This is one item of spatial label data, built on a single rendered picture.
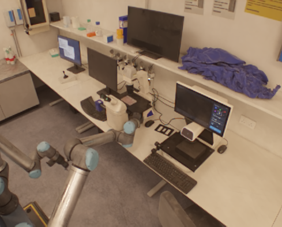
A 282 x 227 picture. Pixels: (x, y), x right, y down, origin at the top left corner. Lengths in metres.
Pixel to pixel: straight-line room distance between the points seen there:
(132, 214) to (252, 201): 1.19
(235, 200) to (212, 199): 0.17
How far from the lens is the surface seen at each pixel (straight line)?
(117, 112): 1.87
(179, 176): 1.66
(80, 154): 1.25
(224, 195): 1.67
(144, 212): 2.34
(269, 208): 1.74
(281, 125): 1.96
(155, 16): 2.14
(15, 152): 1.57
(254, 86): 1.73
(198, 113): 1.58
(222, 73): 1.76
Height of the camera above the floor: 2.08
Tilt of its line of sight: 37 degrees down
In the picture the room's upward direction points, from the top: straight up
